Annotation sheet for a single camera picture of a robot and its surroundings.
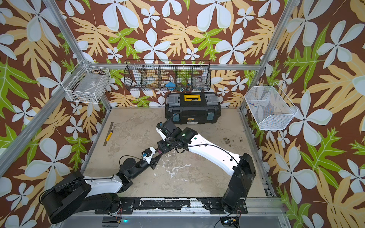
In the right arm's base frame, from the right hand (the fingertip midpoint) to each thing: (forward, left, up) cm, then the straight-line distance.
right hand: (161, 145), depth 76 cm
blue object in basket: (+39, -4, +10) cm, 41 cm away
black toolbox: (+30, -19, -1) cm, 35 cm away
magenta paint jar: (-3, +1, -1) cm, 4 cm away
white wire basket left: (+33, +46, +17) cm, 59 cm away
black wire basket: (+49, 0, +12) cm, 50 cm away
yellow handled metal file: (+20, +42, -18) cm, 50 cm away
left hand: (0, 0, -4) cm, 4 cm away
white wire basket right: (+21, -65, +7) cm, 68 cm away
